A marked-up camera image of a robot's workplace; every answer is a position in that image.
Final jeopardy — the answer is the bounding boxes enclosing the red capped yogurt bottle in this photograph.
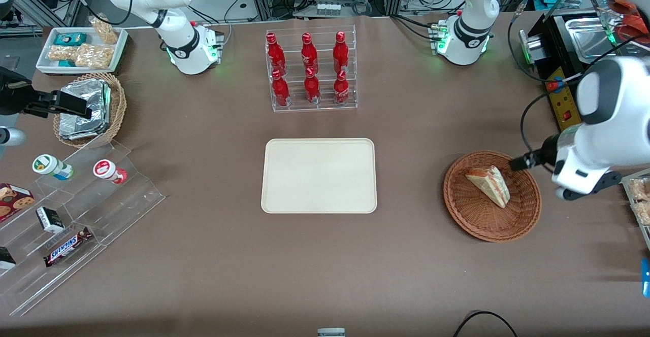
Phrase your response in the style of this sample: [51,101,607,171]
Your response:
[93,159,128,184]

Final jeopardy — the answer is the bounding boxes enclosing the small black white box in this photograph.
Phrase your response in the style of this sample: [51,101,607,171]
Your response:
[36,207,65,234]

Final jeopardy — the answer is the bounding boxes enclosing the clear bag of snacks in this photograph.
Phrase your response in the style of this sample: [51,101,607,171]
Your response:
[89,15,119,45]
[47,45,77,63]
[74,44,115,70]

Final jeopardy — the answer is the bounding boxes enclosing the beige plastic tray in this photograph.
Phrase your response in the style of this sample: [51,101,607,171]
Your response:
[261,138,378,214]

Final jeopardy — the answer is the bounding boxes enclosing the foil wrapped package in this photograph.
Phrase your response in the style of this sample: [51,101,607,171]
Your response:
[60,79,111,124]
[58,116,110,141]

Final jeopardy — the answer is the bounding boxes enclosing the green capped yogurt bottle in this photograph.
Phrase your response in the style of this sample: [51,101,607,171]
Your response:
[32,154,74,181]

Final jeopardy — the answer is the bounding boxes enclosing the red cookie box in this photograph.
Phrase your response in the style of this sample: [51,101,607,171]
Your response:
[0,182,35,223]

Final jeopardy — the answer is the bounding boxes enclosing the white rectangular snack tray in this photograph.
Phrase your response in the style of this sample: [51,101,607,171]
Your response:
[36,26,128,75]

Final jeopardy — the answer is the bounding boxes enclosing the steel warmer pan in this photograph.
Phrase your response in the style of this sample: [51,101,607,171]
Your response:
[565,17,618,63]

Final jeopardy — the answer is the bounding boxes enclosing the black food warmer cabinet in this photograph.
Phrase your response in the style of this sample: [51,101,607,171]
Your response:
[519,0,650,124]

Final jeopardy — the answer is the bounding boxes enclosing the black cable loop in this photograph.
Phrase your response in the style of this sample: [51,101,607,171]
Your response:
[453,311,518,337]

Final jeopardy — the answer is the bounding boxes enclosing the clear acrylic stepped display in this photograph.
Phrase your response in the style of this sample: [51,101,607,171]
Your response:
[0,139,166,317]

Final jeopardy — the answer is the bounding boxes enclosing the triangular sandwich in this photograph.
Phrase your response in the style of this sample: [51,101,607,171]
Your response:
[465,165,510,209]

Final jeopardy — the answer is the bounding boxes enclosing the snickers chocolate bar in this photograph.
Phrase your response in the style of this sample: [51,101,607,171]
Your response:
[43,227,93,268]

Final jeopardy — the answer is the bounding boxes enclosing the round brown wicker basket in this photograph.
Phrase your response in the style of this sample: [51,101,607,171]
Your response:
[443,150,542,243]

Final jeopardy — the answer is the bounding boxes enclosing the light wicker basket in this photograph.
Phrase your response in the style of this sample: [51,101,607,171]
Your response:
[53,72,127,149]

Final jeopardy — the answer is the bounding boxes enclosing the red cola bottle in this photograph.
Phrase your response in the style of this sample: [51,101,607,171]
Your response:
[333,31,350,74]
[271,69,291,107]
[304,67,321,105]
[266,32,286,76]
[301,32,319,75]
[334,70,350,106]

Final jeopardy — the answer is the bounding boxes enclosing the teal snack box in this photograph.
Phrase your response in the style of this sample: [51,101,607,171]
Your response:
[53,32,88,47]

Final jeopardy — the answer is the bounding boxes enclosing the clear acrylic bottle rack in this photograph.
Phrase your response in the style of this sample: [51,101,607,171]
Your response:
[265,24,358,113]

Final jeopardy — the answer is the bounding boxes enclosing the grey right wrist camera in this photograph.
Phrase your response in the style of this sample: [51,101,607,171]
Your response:
[0,126,26,148]

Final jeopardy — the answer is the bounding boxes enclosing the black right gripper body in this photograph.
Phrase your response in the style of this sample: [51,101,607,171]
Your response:
[0,66,34,117]

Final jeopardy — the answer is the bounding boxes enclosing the clear tray of pastries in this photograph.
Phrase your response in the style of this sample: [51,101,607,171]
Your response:
[617,168,650,251]

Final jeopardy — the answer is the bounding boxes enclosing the red food pieces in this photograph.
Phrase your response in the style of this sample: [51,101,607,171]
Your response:
[609,0,650,44]

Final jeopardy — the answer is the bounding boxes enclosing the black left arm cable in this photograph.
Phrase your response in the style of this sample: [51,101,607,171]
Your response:
[508,0,584,171]

